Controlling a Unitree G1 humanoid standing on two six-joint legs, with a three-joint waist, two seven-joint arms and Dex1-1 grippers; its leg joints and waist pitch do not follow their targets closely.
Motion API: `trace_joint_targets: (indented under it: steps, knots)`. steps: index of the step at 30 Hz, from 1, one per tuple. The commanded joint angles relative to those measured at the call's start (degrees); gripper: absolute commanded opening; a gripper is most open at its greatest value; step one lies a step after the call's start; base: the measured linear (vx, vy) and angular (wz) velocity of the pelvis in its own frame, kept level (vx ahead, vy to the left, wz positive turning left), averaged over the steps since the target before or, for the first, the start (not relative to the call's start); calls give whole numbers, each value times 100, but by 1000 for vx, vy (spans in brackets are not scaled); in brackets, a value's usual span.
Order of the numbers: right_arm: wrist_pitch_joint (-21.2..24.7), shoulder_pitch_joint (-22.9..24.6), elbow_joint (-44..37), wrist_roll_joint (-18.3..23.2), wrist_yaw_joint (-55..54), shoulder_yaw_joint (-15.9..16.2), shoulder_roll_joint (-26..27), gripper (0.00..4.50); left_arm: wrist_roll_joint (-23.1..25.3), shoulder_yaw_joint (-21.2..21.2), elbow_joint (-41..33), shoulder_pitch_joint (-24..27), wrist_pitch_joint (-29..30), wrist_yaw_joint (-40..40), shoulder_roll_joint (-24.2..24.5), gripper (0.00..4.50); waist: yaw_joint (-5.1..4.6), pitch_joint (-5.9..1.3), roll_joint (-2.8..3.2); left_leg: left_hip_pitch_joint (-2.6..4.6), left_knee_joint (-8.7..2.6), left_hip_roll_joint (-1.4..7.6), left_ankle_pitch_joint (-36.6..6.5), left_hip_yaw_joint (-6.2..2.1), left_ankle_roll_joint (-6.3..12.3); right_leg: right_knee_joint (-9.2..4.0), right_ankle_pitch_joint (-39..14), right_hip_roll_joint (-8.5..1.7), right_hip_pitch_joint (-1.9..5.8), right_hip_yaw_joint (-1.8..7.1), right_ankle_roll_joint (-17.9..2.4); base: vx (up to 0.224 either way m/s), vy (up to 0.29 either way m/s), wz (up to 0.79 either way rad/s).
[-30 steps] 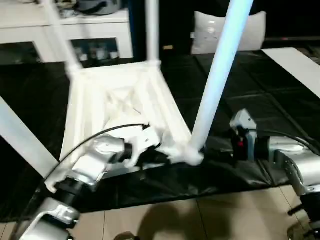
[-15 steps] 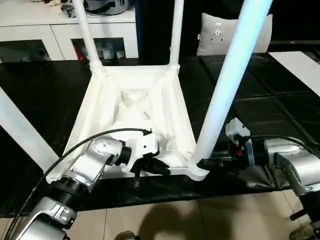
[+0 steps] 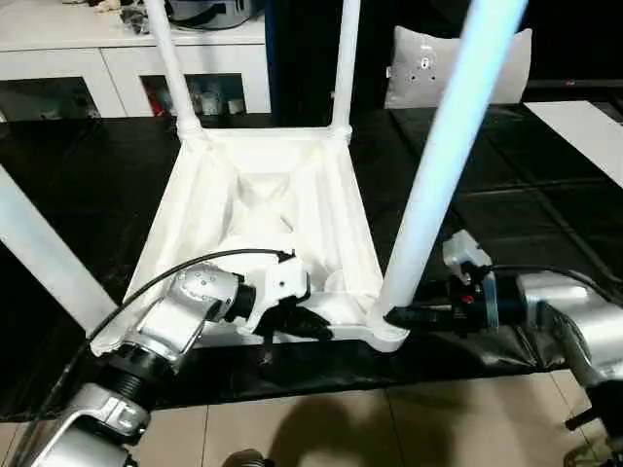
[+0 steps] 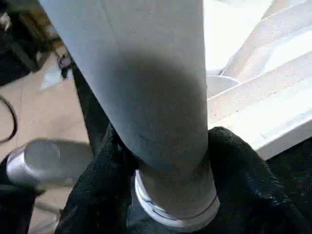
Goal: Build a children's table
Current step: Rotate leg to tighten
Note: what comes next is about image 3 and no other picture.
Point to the white plastic table top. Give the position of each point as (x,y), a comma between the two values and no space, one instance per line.
(336,209)

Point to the black work mat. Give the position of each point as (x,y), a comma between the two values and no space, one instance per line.
(511,160)

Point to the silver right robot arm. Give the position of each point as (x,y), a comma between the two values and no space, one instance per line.
(555,297)

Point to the white glass-door cabinet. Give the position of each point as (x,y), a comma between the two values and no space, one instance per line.
(58,58)

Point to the beige plush toy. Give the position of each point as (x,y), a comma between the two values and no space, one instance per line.
(109,5)

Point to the white plastic table leg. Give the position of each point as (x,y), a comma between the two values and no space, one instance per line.
(39,238)
(170,63)
(348,63)
(433,170)

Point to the grey cushion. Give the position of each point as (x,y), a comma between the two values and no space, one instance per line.
(513,82)

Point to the black clutter pile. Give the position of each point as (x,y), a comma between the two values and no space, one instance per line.
(134,19)

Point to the grey helmet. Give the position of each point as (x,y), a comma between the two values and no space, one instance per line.
(214,13)

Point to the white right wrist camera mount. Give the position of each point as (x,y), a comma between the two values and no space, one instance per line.
(460,248)

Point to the black stand base bar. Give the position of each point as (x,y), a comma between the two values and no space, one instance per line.
(579,418)

